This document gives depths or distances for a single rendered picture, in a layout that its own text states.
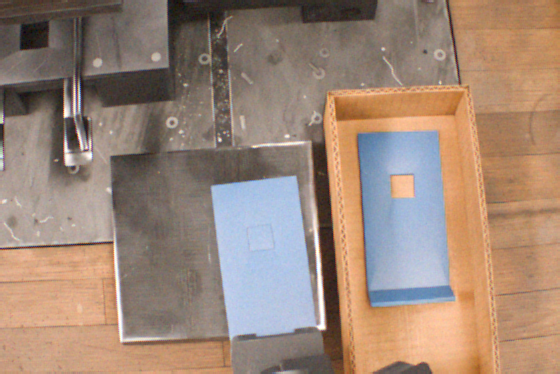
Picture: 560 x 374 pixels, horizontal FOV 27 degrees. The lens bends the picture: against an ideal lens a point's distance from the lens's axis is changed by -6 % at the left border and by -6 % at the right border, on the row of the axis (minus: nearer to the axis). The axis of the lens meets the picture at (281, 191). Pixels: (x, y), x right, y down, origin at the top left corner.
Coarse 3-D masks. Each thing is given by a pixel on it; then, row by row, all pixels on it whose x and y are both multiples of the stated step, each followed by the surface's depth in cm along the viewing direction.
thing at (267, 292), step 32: (224, 192) 100; (256, 192) 101; (288, 192) 101; (224, 224) 100; (256, 224) 100; (288, 224) 100; (224, 256) 99; (256, 256) 99; (288, 256) 99; (224, 288) 98; (256, 288) 98; (288, 288) 98; (256, 320) 98; (288, 320) 98
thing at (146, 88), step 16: (32, 32) 100; (96, 80) 98; (112, 80) 98; (128, 80) 99; (144, 80) 99; (160, 80) 100; (16, 96) 100; (112, 96) 102; (128, 96) 103; (144, 96) 103; (160, 96) 103; (16, 112) 103
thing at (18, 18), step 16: (0, 0) 78; (16, 0) 78; (32, 0) 79; (48, 0) 79; (64, 0) 79; (80, 0) 82; (96, 0) 82; (112, 0) 83; (0, 16) 83; (16, 16) 83; (32, 16) 84; (48, 16) 84; (64, 16) 84; (80, 16) 85
